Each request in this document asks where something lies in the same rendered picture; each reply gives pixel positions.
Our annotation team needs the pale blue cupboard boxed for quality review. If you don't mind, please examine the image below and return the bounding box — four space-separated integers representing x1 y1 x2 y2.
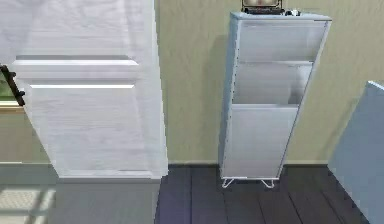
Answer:
327 80 384 224

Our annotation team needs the dark laptop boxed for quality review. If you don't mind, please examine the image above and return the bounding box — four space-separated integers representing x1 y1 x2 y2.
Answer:
241 0 286 16

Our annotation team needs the white room door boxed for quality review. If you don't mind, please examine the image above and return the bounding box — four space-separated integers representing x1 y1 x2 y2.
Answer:
0 0 169 179

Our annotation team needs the black door handle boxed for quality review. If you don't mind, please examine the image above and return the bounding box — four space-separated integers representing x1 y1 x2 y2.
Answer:
0 64 27 107

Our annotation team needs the pale blue shelf cabinet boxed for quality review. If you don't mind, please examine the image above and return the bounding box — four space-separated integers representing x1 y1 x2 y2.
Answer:
218 11 333 190

